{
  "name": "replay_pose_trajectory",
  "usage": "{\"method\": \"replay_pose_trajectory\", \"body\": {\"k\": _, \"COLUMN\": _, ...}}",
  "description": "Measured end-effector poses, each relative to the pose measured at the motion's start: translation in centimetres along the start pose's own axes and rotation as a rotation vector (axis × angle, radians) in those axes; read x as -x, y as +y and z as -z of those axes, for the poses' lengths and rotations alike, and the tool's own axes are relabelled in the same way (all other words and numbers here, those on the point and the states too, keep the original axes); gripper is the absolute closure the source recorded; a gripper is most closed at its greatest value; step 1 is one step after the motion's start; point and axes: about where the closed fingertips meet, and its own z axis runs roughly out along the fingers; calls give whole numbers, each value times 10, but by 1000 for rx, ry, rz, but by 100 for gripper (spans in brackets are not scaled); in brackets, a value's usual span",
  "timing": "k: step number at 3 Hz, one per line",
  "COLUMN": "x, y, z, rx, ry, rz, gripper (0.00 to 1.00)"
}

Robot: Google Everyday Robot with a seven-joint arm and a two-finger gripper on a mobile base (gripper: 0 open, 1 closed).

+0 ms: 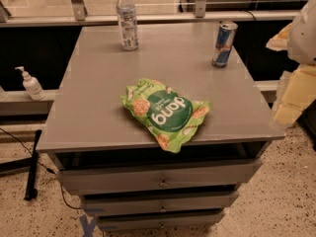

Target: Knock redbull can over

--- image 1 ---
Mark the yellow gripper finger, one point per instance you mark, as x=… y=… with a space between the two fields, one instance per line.
x=280 y=40
x=295 y=93

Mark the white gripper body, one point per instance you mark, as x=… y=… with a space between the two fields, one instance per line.
x=304 y=39

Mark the redbull can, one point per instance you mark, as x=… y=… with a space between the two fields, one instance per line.
x=224 y=42

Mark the green snack bag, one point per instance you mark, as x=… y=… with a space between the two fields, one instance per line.
x=171 y=118

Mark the clear plastic water bottle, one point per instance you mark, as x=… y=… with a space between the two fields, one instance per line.
x=127 y=24

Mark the grey drawer cabinet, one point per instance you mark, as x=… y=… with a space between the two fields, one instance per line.
x=88 y=127

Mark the grey metal railing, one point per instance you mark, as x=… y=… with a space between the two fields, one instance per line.
x=34 y=13

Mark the middle grey drawer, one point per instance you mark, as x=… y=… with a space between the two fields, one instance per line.
x=158 y=203

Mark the grey drawer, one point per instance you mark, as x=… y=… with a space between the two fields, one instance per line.
x=158 y=203
x=159 y=220
x=158 y=177

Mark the bottom grey drawer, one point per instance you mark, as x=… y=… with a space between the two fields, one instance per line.
x=159 y=220

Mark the top grey drawer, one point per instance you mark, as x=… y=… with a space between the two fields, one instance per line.
x=158 y=177

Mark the blue tape cross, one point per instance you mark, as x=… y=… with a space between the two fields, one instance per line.
x=87 y=226

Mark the white pump dispenser bottle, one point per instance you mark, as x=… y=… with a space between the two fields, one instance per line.
x=32 y=85

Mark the black stand leg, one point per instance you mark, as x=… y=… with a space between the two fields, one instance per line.
x=31 y=191

